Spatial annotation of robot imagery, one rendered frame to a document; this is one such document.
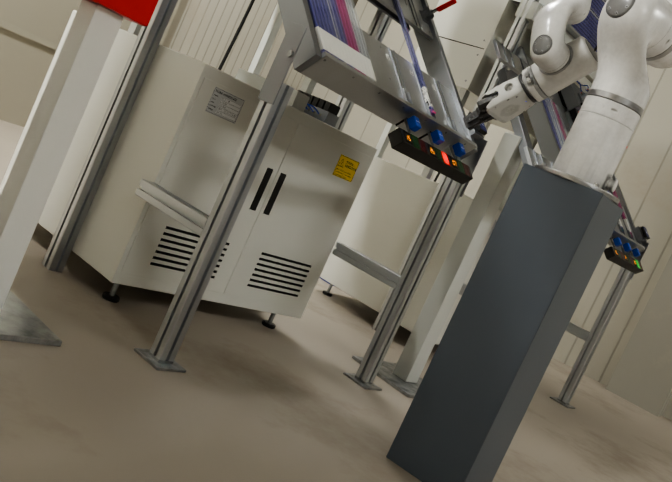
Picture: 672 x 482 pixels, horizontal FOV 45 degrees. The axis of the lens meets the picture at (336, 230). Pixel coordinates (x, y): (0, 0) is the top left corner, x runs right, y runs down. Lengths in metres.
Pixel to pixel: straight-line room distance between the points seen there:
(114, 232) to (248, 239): 0.37
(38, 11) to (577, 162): 3.37
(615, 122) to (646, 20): 0.21
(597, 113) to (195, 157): 0.92
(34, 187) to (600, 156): 1.11
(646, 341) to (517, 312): 3.06
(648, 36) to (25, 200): 1.24
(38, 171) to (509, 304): 0.96
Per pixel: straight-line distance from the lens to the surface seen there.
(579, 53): 1.89
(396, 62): 2.05
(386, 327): 2.26
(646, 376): 4.72
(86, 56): 1.55
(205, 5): 5.29
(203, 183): 2.00
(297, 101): 2.17
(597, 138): 1.74
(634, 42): 1.75
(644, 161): 5.02
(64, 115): 1.56
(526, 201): 1.72
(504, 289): 1.71
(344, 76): 1.76
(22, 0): 4.51
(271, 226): 2.20
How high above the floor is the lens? 0.55
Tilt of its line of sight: 5 degrees down
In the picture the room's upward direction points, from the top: 24 degrees clockwise
